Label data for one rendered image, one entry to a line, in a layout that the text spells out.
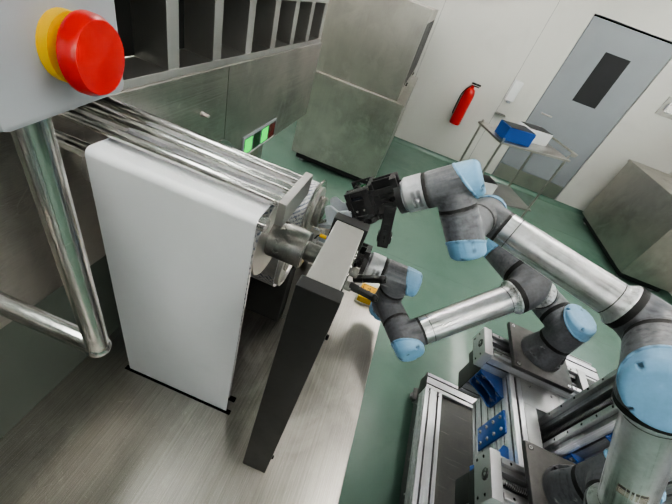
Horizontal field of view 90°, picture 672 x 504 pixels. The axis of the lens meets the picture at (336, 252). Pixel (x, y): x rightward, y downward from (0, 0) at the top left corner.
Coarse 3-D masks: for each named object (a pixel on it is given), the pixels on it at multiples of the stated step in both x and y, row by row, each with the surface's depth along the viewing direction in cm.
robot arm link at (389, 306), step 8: (384, 296) 93; (376, 304) 96; (384, 304) 94; (392, 304) 93; (400, 304) 94; (376, 312) 97; (384, 312) 92; (392, 312) 91; (400, 312) 91; (384, 320) 92
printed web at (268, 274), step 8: (312, 184) 76; (312, 192) 74; (304, 200) 74; (272, 208) 49; (304, 208) 74; (296, 216) 75; (296, 224) 76; (256, 232) 48; (256, 240) 48; (272, 264) 68; (264, 272) 70; (272, 272) 69; (248, 280) 52; (264, 280) 72; (272, 280) 71; (240, 328) 59; (232, 376) 70
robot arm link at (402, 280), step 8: (392, 264) 89; (400, 264) 90; (384, 272) 89; (392, 272) 88; (400, 272) 89; (408, 272) 89; (416, 272) 90; (392, 280) 89; (400, 280) 88; (408, 280) 88; (416, 280) 88; (384, 288) 92; (392, 288) 90; (400, 288) 89; (408, 288) 89; (416, 288) 88; (392, 296) 92; (400, 296) 92
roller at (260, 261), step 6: (276, 210) 51; (270, 216) 49; (270, 222) 50; (270, 228) 52; (264, 234) 50; (264, 240) 51; (258, 246) 49; (264, 246) 53; (258, 252) 51; (264, 252) 54; (258, 258) 52; (264, 258) 56; (270, 258) 60; (252, 264) 50; (258, 264) 54; (264, 264) 58; (252, 270) 52; (258, 270) 55
